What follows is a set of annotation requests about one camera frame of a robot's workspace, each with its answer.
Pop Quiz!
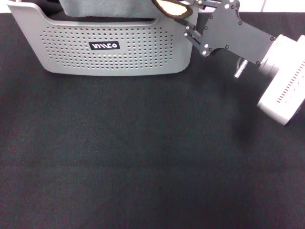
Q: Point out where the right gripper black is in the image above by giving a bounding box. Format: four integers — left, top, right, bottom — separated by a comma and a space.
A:
175, 0, 277, 66

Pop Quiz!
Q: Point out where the yellow plush towel black trim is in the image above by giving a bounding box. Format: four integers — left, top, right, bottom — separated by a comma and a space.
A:
152, 0, 193, 19

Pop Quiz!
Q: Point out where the grey towel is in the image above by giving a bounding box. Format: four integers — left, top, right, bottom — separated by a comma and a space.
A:
58, 0, 159, 19

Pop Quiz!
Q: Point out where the grey perforated plastic storage box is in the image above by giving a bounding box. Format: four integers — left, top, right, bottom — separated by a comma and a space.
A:
6, 0, 198, 77

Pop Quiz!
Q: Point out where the black tablecloth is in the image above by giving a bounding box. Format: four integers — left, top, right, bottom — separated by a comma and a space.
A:
0, 11, 305, 229

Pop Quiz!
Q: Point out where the grey cable with metal plug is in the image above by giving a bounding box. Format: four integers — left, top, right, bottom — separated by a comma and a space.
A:
234, 58, 249, 78

